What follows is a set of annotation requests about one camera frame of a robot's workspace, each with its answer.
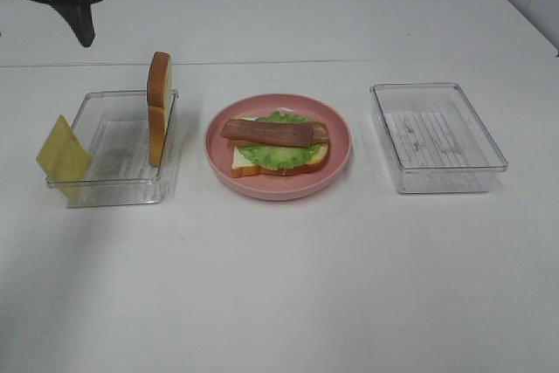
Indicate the pink round plate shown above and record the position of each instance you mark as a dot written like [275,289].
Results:
[274,187]

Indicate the left clear plastic tray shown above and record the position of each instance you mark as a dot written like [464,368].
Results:
[113,127]

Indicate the left upright bread slice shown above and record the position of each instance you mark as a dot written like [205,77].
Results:
[159,99]

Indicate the brown bacon strip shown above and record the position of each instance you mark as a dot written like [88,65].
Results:
[269,133]

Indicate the right clear plastic tray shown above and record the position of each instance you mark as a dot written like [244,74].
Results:
[433,140]

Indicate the white bread slice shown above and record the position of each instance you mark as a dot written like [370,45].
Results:
[279,118]

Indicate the yellow cheese slice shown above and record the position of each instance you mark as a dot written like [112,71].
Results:
[62,156]

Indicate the clear plastic tray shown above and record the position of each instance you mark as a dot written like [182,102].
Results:
[433,140]
[113,127]

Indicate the green lettuce leaf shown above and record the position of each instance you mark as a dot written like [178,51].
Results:
[277,158]

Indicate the red bacon strip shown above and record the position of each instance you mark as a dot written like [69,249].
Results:
[320,135]

